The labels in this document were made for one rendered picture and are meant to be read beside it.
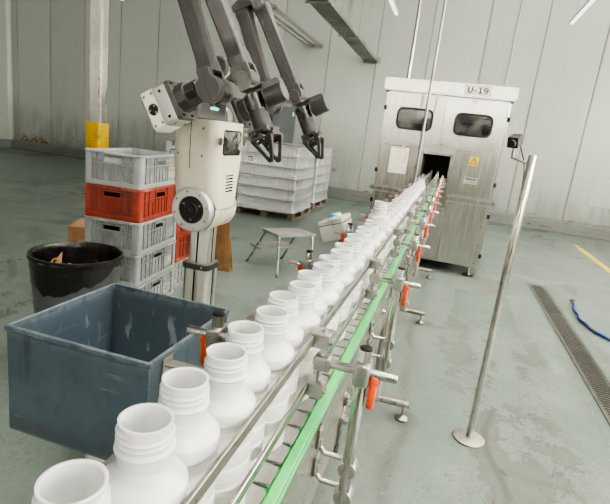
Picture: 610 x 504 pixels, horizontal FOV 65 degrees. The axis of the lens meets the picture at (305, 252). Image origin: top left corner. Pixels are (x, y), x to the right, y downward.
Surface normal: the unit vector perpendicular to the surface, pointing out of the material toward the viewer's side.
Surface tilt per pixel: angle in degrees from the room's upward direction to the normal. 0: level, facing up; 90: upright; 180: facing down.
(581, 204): 90
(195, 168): 101
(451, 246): 90
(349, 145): 90
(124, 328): 90
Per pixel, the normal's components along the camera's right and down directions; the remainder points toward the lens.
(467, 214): -0.29, 0.19
